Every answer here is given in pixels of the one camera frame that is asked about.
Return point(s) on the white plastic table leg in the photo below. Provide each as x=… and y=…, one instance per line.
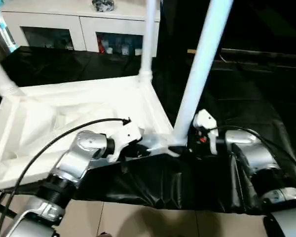
x=204, y=61
x=148, y=37
x=3, y=79

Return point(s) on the white plastic table top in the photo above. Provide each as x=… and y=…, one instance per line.
x=64, y=106

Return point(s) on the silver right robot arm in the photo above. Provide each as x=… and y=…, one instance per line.
x=256, y=153

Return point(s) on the black mat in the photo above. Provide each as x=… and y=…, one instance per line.
x=175, y=180

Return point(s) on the small tan label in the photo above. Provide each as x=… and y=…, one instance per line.
x=191, y=51

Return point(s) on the red bottle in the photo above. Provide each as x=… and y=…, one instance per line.
x=101, y=45

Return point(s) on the white cabinet with glass doors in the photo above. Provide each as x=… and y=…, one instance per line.
x=76, y=22

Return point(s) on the dark object on cabinet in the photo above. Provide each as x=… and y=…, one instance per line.
x=103, y=5

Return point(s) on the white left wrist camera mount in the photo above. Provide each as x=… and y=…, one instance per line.
x=127, y=135

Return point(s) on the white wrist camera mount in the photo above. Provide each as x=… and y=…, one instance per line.
x=207, y=121
x=127, y=135

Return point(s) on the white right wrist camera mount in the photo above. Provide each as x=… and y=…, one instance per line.
x=207, y=121

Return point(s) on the black metal table frame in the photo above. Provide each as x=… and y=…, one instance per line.
x=2, y=207

